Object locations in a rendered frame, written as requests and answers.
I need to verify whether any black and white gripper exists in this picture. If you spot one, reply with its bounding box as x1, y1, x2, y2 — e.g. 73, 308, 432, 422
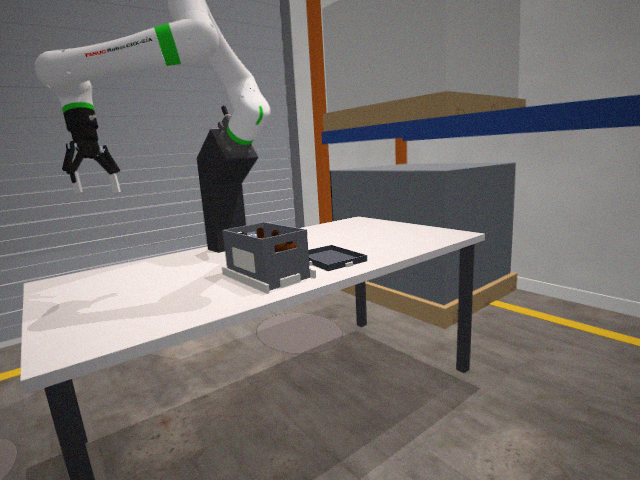
62, 127, 120, 194

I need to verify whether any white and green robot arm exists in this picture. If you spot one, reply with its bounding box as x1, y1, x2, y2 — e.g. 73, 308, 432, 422
34, 0, 270, 156

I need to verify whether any grey divided crate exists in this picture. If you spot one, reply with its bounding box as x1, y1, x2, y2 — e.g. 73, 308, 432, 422
223, 222, 310, 290

